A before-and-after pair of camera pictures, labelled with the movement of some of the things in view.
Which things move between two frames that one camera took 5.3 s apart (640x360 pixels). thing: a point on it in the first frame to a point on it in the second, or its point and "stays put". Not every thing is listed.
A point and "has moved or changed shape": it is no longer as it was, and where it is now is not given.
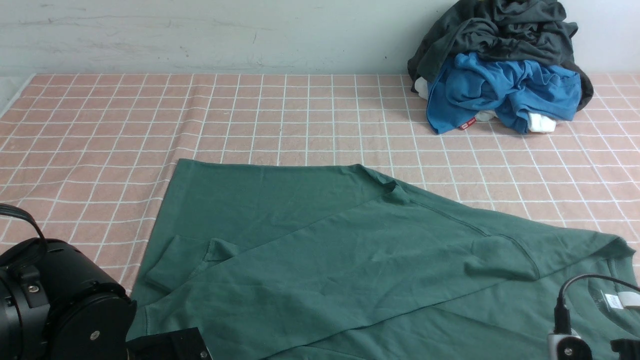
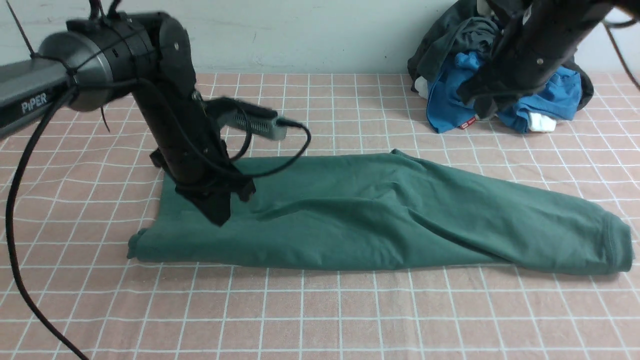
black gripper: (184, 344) to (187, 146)
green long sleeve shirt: (308, 260) has moved or changed shape
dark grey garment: (523, 30) stays put
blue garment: (510, 90) stays put
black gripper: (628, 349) to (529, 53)
